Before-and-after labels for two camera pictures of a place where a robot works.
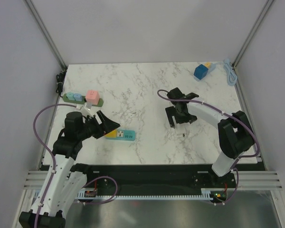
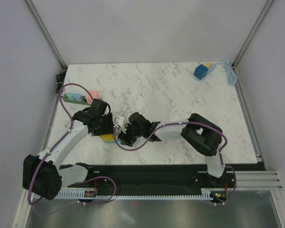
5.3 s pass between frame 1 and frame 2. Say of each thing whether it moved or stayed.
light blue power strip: stayed
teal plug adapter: stayed
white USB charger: moved
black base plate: stayed
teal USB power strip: moved
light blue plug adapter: stayed
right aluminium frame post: stayed
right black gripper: moved
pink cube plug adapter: stayed
